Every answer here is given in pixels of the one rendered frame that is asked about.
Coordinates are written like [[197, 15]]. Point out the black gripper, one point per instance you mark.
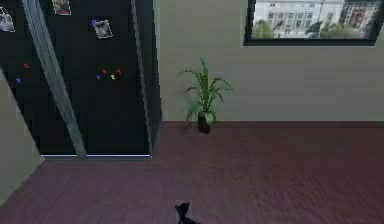
[[184, 215]]

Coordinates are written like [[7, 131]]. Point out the green house plant black pot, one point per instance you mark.
[[205, 100]]

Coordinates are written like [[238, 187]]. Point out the black fridge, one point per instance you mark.
[[106, 110]]

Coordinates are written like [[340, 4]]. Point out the grey photo on fridge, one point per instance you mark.
[[103, 28]]

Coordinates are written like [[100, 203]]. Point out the black framed window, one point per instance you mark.
[[313, 20]]

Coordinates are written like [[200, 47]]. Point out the pale photo on fridge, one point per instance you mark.
[[61, 6]]

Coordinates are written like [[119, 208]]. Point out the white photo on fridge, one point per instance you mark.
[[6, 20]]

